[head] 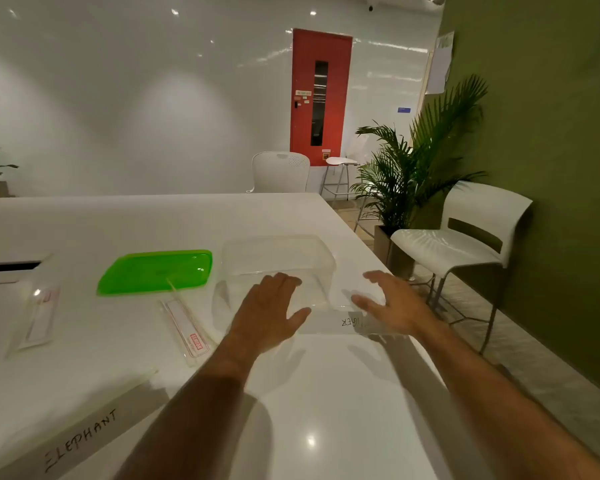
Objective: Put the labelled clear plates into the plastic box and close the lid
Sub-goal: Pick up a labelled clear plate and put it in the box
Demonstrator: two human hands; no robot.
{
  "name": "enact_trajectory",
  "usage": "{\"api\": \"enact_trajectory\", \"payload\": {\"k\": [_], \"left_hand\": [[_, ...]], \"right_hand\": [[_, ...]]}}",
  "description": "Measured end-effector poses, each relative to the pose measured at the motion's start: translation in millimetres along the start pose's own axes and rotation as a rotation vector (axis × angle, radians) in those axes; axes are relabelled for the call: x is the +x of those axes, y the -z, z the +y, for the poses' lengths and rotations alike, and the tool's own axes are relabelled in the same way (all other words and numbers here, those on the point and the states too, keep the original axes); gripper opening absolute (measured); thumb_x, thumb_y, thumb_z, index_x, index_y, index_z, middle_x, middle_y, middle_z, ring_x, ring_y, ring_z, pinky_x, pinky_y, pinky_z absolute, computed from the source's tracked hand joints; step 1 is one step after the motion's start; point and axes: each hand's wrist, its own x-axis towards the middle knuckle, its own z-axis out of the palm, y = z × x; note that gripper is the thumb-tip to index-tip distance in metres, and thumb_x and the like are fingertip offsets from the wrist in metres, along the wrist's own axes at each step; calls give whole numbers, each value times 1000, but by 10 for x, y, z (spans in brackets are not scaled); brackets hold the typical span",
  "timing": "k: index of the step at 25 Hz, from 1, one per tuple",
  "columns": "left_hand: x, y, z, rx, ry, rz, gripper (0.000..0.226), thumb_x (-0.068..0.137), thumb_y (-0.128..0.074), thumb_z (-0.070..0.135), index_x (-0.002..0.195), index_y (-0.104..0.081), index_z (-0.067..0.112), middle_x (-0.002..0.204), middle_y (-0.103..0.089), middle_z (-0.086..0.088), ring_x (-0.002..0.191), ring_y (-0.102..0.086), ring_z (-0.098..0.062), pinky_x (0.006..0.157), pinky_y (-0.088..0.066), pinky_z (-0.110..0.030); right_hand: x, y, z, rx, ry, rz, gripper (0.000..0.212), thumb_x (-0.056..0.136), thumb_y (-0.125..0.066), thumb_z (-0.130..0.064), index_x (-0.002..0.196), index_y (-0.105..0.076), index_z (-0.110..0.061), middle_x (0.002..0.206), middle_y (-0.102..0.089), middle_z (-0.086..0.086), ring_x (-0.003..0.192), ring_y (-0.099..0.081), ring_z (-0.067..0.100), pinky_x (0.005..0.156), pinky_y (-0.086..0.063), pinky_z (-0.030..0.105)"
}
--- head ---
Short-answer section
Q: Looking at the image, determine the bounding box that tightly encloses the person's left hand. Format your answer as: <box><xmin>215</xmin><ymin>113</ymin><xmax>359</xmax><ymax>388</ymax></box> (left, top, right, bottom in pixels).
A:
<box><xmin>228</xmin><ymin>272</ymin><xmax>312</xmax><ymax>355</ymax></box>

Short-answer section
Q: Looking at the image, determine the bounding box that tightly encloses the person's right hand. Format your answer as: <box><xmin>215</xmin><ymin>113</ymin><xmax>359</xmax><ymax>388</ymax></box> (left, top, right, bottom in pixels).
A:
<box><xmin>351</xmin><ymin>270</ymin><xmax>439</xmax><ymax>341</ymax></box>

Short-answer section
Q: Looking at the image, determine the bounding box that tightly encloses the large clear plastic container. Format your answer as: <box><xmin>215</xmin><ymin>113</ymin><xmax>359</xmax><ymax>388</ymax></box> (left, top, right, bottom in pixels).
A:
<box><xmin>212</xmin><ymin>234</ymin><xmax>337</xmax><ymax>335</ymax></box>

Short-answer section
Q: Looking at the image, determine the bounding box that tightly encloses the green plastic lid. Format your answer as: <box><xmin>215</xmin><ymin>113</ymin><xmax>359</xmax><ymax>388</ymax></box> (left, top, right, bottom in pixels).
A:
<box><xmin>96</xmin><ymin>249</ymin><xmax>214</xmax><ymax>297</ymax></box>

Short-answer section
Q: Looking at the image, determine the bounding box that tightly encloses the person's left forearm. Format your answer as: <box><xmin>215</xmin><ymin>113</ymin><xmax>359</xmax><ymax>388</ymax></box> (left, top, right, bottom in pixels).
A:
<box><xmin>115</xmin><ymin>334</ymin><xmax>266</xmax><ymax>480</ymax></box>

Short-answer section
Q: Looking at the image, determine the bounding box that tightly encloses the person's right forearm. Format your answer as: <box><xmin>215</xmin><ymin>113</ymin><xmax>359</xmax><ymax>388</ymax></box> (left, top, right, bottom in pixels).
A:
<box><xmin>412</xmin><ymin>319</ymin><xmax>600</xmax><ymax>480</ymax></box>

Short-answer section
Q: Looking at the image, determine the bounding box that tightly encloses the green palm plant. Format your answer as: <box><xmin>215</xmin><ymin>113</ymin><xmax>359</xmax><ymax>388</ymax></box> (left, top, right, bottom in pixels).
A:
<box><xmin>349</xmin><ymin>74</ymin><xmax>489</xmax><ymax>235</ymax></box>

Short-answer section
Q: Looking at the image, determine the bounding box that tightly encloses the white chair with metal legs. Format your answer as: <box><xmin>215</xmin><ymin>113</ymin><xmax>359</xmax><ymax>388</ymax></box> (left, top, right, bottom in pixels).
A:
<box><xmin>389</xmin><ymin>180</ymin><xmax>533</xmax><ymax>355</ymax></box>

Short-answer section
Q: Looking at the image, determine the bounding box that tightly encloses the white perforated chair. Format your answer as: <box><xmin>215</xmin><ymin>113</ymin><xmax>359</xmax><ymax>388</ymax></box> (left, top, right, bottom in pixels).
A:
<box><xmin>246</xmin><ymin>151</ymin><xmax>311</xmax><ymax>194</ymax></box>

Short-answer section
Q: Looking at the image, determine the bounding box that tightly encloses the white bar stool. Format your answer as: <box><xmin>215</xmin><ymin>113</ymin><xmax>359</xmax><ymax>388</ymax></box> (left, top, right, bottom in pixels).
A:
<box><xmin>319</xmin><ymin>156</ymin><xmax>360</xmax><ymax>201</ymax></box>

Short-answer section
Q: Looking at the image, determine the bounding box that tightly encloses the white paper poster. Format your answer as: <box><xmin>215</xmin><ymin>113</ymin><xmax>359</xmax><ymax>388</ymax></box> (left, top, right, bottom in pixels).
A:
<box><xmin>425</xmin><ymin>31</ymin><xmax>455</xmax><ymax>95</ymax></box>

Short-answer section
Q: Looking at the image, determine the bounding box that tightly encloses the red door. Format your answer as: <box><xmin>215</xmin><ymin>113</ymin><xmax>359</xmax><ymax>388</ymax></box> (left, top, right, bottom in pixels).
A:
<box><xmin>289</xmin><ymin>28</ymin><xmax>353</xmax><ymax>167</ymax></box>

